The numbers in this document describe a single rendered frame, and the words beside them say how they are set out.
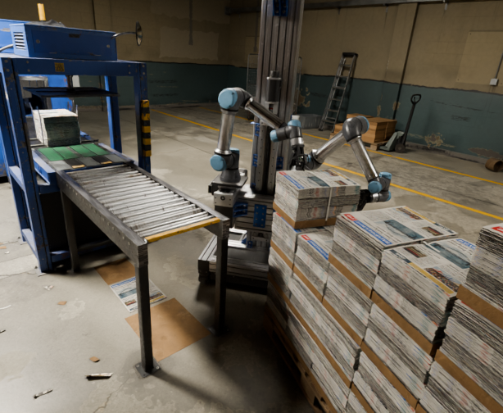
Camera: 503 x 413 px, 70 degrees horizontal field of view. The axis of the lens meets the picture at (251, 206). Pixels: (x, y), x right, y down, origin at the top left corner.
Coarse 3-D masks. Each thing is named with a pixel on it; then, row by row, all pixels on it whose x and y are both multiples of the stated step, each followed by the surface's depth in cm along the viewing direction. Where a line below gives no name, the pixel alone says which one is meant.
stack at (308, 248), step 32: (288, 224) 194; (288, 256) 195; (320, 256) 165; (288, 288) 199; (320, 288) 168; (352, 288) 145; (288, 320) 203; (320, 320) 170; (352, 320) 147; (384, 320) 130; (288, 352) 206; (320, 352) 173; (352, 352) 148; (384, 352) 131; (416, 352) 117; (320, 384) 176; (384, 384) 132; (416, 384) 117
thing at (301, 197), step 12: (276, 180) 203; (288, 180) 189; (300, 180) 190; (312, 180) 192; (276, 192) 207; (288, 192) 191; (300, 192) 179; (312, 192) 182; (324, 192) 185; (288, 204) 192; (300, 204) 183; (312, 204) 186; (300, 216) 186; (312, 216) 189
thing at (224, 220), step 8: (136, 168) 276; (152, 176) 261; (160, 184) 249; (168, 184) 247; (176, 192) 235; (192, 200) 224; (208, 208) 214; (216, 216) 204; (224, 216) 205; (216, 224) 205; (224, 224) 201; (216, 232) 207; (224, 232) 203
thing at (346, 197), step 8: (320, 176) 200; (328, 176) 201; (336, 176) 201; (344, 176) 202; (336, 184) 188; (344, 184) 189; (352, 184) 190; (336, 192) 187; (344, 192) 189; (352, 192) 191; (336, 200) 190; (344, 200) 191; (352, 200) 193; (336, 208) 192; (344, 208) 194; (352, 208) 196; (336, 216) 194
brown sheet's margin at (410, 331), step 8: (376, 296) 132; (376, 304) 132; (384, 304) 128; (384, 312) 129; (392, 312) 124; (400, 320) 121; (408, 328) 118; (416, 336) 115; (424, 344) 112; (432, 344) 109; (440, 344) 110; (432, 352) 111
